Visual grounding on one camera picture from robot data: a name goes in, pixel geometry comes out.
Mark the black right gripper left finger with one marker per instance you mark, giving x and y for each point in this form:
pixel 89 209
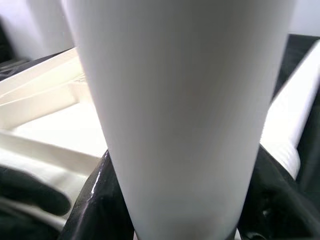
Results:
pixel 100 207

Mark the white plastic children table top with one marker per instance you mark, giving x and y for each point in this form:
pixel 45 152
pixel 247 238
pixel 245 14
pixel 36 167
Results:
pixel 50 125

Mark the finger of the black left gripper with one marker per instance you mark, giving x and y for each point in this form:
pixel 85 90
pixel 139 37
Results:
pixel 30 192

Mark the white plastic table leg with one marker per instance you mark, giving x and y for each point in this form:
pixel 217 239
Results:
pixel 287 130
pixel 175 100

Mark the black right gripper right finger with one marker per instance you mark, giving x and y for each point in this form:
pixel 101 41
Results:
pixel 280 207

